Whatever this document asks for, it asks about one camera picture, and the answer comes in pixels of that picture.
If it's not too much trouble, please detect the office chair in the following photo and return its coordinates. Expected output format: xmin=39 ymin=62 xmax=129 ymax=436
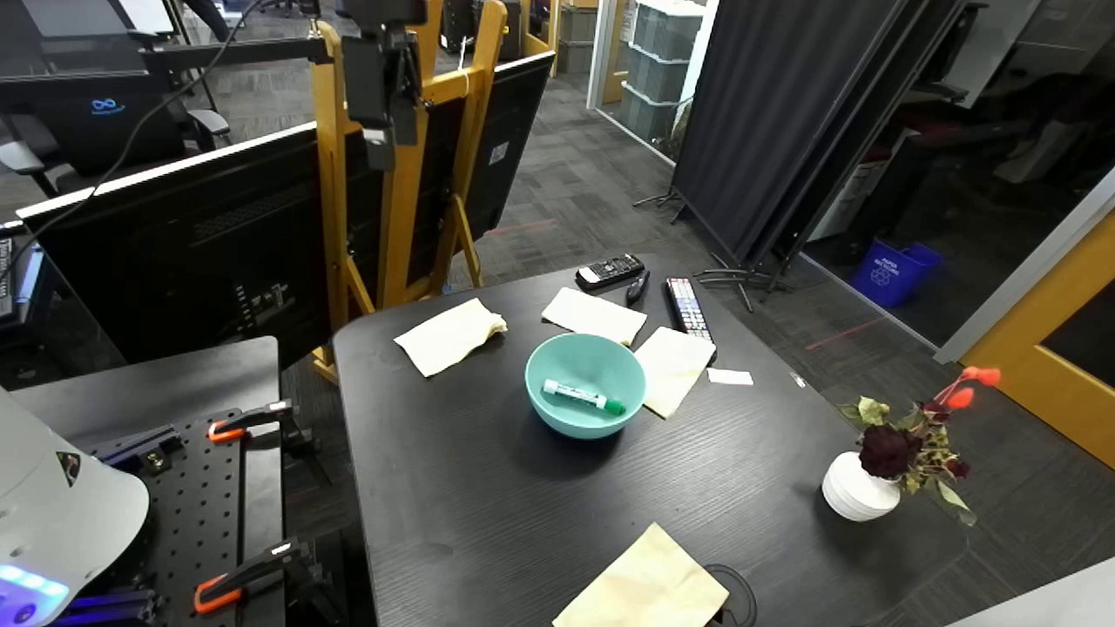
xmin=0 ymin=83 xmax=233 ymax=199

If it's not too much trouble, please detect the black metal bracket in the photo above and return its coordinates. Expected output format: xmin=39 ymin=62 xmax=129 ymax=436
xmin=91 ymin=424 xmax=185 ymax=476

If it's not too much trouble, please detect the blue recycling bin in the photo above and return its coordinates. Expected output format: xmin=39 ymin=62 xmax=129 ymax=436
xmin=850 ymin=239 xmax=944 ymax=309

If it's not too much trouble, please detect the dried flower bouquet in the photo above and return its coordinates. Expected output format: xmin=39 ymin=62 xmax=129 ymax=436
xmin=837 ymin=365 xmax=1004 ymax=529

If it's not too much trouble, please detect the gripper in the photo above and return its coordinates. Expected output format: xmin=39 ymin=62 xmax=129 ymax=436
xmin=335 ymin=0 xmax=429 ymax=172

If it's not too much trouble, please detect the white ribbed vase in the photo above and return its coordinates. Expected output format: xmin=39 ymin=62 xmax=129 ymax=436
xmin=821 ymin=450 xmax=902 ymax=523

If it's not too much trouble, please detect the orange and black clamp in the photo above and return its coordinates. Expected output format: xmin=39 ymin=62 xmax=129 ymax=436
xmin=193 ymin=537 xmax=307 ymax=616
xmin=206 ymin=398 xmax=298 ymax=444

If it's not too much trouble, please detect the white pen with green cap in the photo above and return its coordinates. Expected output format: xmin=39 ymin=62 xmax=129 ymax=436
xmin=542 ymin=378 xmax=627 ymax=417

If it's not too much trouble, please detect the teal bowl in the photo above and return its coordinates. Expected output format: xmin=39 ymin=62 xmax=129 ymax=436
xmin=524 ymin=332 xmax=648 ymax=441

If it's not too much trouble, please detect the black cable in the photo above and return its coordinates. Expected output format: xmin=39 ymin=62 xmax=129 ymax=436
xmin=0 ymin=0 xmax=267 ymax=293

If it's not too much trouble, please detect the long black remote control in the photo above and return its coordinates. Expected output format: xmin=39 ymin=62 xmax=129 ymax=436
xmin=664 ymin=276 xmax=720 ymax=364

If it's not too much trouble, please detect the black curtain backdrop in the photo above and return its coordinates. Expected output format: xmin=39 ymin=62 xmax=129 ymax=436
xmin=670 ymin=0 xmax=990 ymax=265

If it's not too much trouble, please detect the short black remote control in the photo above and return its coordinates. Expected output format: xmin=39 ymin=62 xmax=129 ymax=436
xmin=574 ymin=253 xmax=647 ymax=293

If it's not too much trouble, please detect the cream paper napkin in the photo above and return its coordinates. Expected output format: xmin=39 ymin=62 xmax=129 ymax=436
xmin=551 ymin=522 xmax=731 ymax=627
xmin=541 ymin=286 xmax=649 ymax=347
xmin=393 ymin=297 xmax=509 ymax=380
xmin=633 ymin=326 xmax=718 ymax=421

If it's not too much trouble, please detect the stack of plastic storage bins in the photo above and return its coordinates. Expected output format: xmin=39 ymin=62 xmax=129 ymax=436
xmin=616 ymin=0 xmax=708 ymax=145

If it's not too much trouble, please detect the wooden easel frame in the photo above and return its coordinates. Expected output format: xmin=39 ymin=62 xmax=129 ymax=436
xmin=310 ymin=0 xmax=511 ymax=386

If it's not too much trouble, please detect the large black monitor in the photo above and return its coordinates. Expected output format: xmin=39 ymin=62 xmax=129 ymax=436
xmin=16 ymin=120 xmax=386 ymax=368

